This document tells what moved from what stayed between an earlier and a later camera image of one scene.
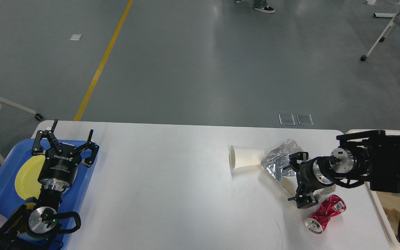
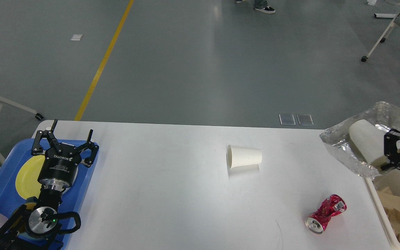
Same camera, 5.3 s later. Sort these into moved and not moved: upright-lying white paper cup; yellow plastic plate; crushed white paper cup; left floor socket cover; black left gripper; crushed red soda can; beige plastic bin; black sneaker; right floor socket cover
Moved: crushed white paper cup; beige plastic bin
Not moved: right floor socket cover; left floor socket cover; black left gripper; black sneaker; yellow plastic plate; crushed red soda can; upright-lying white paper cup
